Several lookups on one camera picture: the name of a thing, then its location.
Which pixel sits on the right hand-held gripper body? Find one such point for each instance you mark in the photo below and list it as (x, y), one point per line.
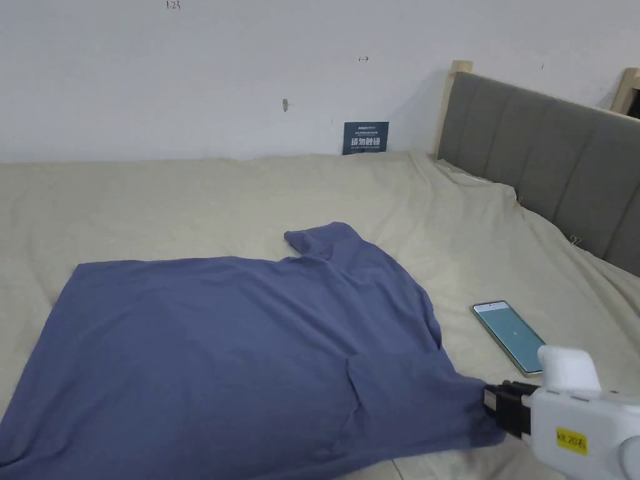
(565, 415)

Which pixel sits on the dark blue shirt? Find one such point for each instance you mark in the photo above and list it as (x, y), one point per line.
(210, 360)

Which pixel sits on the smartphone with lit screen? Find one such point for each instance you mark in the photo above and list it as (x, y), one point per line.
(510, 336)

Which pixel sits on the grey padded headboard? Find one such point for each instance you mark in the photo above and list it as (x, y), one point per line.
(540, 150)

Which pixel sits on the dark blue sign card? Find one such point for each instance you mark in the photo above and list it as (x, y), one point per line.
(365, 137)

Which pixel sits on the bed with beige sheet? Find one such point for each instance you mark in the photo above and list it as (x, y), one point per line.
(200, 205)

